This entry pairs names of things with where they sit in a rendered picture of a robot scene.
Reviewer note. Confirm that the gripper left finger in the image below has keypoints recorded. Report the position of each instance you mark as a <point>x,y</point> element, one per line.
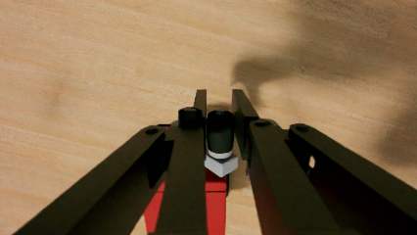
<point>111,198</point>

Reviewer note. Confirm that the red pencil sharpener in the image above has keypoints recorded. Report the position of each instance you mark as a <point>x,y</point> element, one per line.
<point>220,161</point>

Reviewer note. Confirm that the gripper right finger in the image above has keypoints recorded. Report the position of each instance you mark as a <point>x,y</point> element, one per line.
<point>355,192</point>

